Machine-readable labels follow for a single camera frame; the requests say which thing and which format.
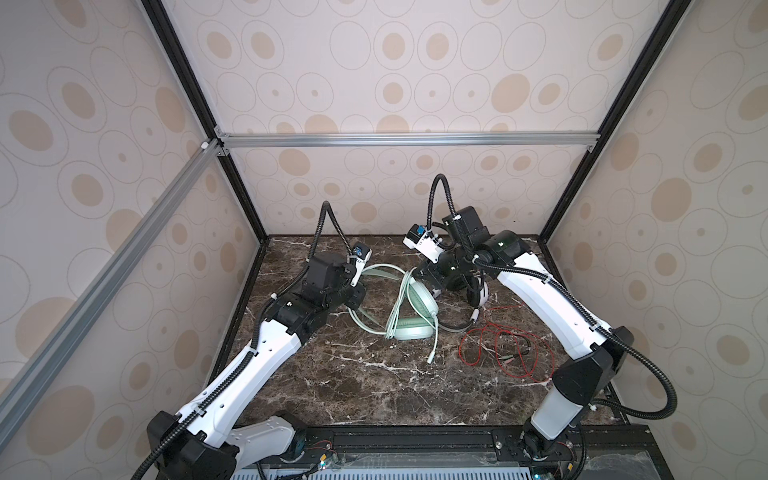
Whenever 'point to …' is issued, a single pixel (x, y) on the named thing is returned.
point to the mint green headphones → (424, 306)
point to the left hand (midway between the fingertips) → (369, 273)
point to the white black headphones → (477, 291)
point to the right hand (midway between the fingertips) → (418, 268)
